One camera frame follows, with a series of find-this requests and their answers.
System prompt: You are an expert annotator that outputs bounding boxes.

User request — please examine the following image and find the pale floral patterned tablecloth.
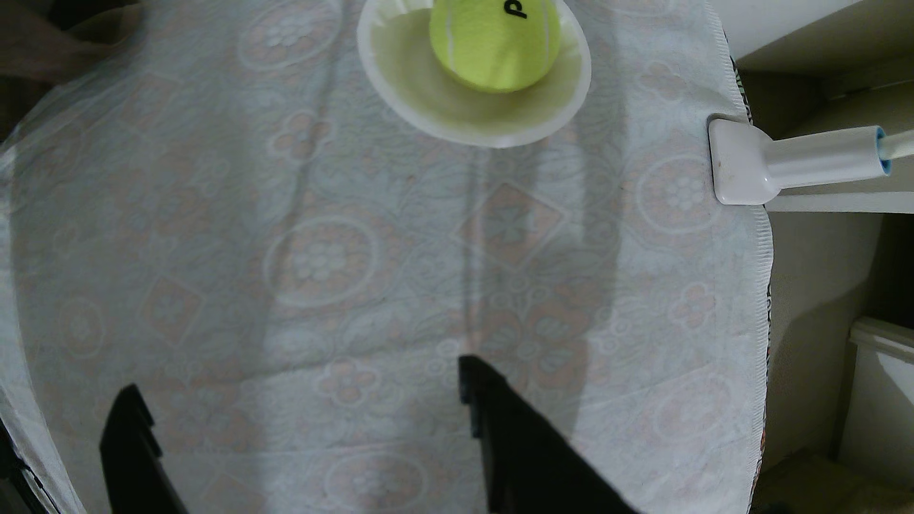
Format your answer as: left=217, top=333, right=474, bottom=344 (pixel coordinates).
left=0, top=0, right=775, bottom=514

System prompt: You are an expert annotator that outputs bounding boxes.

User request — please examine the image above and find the yellow Pacer tennis ball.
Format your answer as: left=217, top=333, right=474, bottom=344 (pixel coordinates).
left=428, top=0, right=562, bottom=94

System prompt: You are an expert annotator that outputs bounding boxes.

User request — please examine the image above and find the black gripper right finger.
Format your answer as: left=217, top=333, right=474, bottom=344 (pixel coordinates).
left=457, top=355, right=641, bottom=514

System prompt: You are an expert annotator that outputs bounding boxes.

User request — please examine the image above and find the white paper bowl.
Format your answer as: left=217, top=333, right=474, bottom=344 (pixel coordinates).
left=356, top=0, right=593, bottom=149

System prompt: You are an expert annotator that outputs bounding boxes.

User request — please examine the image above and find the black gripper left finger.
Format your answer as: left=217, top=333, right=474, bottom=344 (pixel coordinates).
left=99, top=384, right=191, bottom=514

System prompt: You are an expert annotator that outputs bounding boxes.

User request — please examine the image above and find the white box furniture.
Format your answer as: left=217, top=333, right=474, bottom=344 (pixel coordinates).
left=837, top=317, right=914, bottom=488

